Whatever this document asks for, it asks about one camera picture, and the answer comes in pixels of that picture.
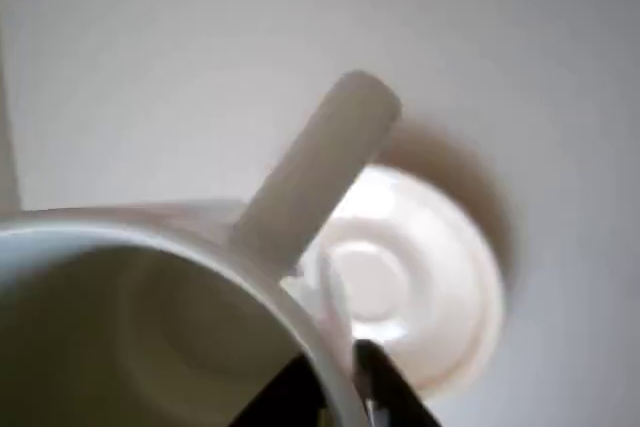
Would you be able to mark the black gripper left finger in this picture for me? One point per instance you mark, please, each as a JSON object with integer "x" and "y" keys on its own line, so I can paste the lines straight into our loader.
{"x": 285, "y": 397}

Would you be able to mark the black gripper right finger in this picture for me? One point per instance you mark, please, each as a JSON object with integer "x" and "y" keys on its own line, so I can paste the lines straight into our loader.
{"x": 395, "y": 387}

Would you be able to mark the white ceramic mug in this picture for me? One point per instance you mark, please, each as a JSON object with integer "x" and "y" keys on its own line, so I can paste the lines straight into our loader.
{"x": 150, "y": 297}

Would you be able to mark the cream porcelain saucer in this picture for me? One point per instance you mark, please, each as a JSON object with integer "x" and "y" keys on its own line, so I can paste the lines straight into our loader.
{"x": 400, "y": 272}

